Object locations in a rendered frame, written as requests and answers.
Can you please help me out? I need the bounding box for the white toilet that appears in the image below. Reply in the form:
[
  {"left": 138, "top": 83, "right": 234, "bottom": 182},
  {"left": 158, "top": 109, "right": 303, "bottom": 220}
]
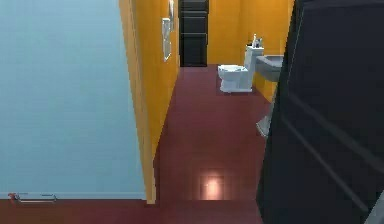
[{"left": 217, "top": 44, "right": 265, "bottom": 94}]

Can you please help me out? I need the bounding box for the black tall cabinet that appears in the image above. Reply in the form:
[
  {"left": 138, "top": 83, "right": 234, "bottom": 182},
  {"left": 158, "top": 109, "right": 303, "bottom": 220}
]
[{"left": 178, "top": 0, "right": 210, "bottom": 68}]

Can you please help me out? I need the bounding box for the black room door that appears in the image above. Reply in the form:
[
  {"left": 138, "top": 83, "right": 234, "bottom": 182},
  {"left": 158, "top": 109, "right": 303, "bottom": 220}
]
[{"left": 256, "top": 0, "right": 384, "bottom": 224}]

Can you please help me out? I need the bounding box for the white spray bottle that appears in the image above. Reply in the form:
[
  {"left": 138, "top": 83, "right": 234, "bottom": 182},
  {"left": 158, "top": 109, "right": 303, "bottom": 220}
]
[{"left": 251, "top": 33, "right": 263, "bottom": 49}]

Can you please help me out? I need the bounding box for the grey pedestal sink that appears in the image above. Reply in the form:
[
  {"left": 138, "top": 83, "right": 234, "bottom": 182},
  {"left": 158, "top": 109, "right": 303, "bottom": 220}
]
[{"left": 255, "top": 54, "right": 285, "bottom": 138}]

